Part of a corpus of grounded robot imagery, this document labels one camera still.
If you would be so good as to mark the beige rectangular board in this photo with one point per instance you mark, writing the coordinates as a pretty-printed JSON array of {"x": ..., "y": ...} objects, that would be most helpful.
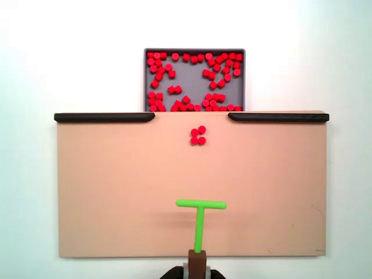
[{"x": 122, "y": 189}]

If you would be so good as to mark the green T-shaped pusher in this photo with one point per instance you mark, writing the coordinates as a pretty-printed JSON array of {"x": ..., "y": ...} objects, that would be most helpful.
[{"x": 200, "y": 221}]

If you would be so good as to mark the black edge rail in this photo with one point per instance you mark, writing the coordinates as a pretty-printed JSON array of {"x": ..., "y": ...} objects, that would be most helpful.
[
  {"x": 279, "y": 117},
  {"x": 101, "y": 117}
]

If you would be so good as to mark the grey rectangular container tray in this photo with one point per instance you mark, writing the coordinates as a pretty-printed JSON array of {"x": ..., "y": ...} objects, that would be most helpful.
[{"x": 190, "y": 80}]

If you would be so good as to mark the red cylindrical granule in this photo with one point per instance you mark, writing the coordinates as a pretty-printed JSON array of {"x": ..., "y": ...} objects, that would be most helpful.
[
  {"x": 150, "y": 55},
  {"x": 236, "y": 64},
  {"x": 197, "y": 108},
  {"x": 200, "y": 57},
  {"x": 158, "y": 77},
  {"x": 216, "y": 96},
  {"x": 151, "y": 94},
  {"x": 202, "y": 129},
  {"x": 211, "y": 62},
  {"x": 175, "y": 108},
  {"x": 239, "y": 57},
  {"x": 221, "y": 83},
  {"x": 216, "y": 67},
  {"x": 232, "y": 55},
  {"x": 175, "y": 56},
  {"x": 213, "y": 84},
  {"x": 171, "y": 89},
  {"x": 222, "y": 97},
  {"x": 236, "y": 72},
  {"x": 154, "y": 84},
  {"x": 163, "y": 55},
  {"x": 238, "y": 108},
  {"x": 156, "y": 55},
  {"x": 150, "y": 61},
  {"x": 215, "y": 108},
  {"x": 168, "y": 67},
  {"x": 172, "y": 73},
  {"x": 153, "y": 108},
  {"x": 161, "y": 108},
  {"x": 223, "y": 109},
  {"x": 153, "y": 68},
  {"x": 206, "y": 72},
  {"x": 227, "y": 77},
  {"x": 159, "y": 96},
  {"x": 225, "y": 70},
  {"x": 231, "y": 107},
  {"x": 229, "y": 62},
  {"x": 219, "y": 60},
  {"x": 194, "y": 140},
  {"x": 213, "y": 103},
  {"x": 152, "y": 101},
  {"x": 194, "y": 132},
  {"x": 158, "y": 62},
  {"x": 208, "y": 55},
  {"x": 177, "y": 88},
  {"x": 202, "y": 141},
  {"x": 186, "y": 57}
]

